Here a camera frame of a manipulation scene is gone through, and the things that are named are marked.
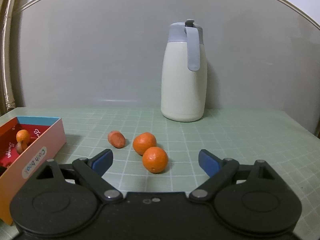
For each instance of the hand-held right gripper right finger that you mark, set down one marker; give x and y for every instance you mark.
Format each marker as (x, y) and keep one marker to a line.
(208, 161)

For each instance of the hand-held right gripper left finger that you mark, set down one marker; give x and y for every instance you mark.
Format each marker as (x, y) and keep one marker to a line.
(103, 160)

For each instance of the colourful cardboard box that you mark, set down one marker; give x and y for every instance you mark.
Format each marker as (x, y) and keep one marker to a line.
(37, 152)

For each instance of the small brown fruit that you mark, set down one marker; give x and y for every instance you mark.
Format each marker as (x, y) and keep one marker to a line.
(21, 147)

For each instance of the small orange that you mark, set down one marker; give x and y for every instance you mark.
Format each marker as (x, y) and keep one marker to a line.
(23, 136)

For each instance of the green grid cutting mat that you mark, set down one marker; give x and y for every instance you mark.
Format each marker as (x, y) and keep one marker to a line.
(237, 140)

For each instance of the cream thermos jug grey lid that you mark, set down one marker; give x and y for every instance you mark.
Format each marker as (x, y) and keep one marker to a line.
(182, 85)

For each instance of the beige curtain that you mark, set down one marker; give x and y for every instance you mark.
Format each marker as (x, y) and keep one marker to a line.
(7, 55)

